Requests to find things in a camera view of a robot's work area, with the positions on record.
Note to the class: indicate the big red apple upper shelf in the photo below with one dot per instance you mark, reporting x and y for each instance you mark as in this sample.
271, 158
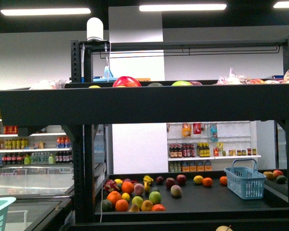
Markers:
126, 81

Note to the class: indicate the black metal shelf rack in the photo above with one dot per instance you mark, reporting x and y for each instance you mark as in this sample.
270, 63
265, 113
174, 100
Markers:
79, 109

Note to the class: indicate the white supermarket shelf with bottles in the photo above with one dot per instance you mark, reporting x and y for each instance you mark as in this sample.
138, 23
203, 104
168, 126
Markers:
210, 146

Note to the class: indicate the far lemon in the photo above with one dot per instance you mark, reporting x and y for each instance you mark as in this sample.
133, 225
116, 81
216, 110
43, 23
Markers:
198, 180

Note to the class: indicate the dragon fruit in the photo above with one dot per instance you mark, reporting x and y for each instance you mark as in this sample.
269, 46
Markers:
110, 186

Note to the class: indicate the far orange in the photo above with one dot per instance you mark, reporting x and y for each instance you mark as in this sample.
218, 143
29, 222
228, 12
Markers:
207, 182

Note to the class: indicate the white cylindrical device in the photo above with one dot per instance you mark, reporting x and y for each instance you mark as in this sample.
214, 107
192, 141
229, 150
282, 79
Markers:
95, 29

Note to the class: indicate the small blue far basket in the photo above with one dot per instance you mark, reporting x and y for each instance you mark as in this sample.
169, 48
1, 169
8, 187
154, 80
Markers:
247, 183

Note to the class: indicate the glass freezer chest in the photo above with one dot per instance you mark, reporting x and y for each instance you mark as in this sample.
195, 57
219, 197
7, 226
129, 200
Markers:
43, 196

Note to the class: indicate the cream pear with stem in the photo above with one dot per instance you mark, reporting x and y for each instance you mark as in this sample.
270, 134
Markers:
224, 228

